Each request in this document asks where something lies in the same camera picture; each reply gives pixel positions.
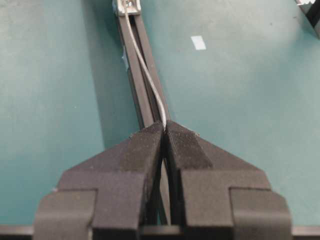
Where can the black bottom edge rail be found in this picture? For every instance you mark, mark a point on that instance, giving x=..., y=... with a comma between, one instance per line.
x=311, y=9

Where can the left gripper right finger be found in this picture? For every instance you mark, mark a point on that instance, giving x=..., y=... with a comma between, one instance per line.
x=215, y=195

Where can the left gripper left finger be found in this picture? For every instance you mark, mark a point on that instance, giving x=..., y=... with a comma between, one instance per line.
x=108, y=196

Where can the silver bracket with hole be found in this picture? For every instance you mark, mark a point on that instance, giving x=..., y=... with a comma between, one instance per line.
x=131, y=7

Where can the small tape patch lower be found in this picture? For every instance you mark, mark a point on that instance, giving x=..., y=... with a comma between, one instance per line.
x=198, y=42

